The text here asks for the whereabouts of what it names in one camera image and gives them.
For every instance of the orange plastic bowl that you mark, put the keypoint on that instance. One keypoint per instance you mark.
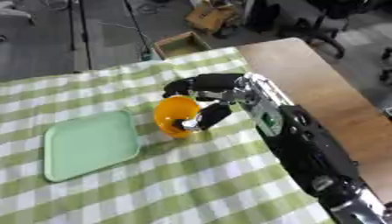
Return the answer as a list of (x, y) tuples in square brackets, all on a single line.
[(173, 112)]

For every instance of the light green square tray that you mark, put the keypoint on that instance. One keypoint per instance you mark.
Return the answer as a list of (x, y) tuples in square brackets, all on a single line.
[(91, 145)]

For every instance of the black tripod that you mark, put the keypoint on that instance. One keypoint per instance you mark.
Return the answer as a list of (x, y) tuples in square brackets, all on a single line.
[(81, 32)]

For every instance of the open cardboard box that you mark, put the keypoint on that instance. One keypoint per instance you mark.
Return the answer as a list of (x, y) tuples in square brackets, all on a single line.
[(180, 45)]

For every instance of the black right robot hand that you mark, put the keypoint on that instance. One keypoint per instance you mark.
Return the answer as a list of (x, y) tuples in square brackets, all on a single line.
[(214, 82)]

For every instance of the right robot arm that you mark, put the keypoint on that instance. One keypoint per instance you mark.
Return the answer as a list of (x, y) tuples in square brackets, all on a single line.
[(301, 140)]

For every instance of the black office chair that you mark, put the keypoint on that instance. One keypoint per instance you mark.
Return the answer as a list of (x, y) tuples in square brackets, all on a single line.
[(319, 26)]

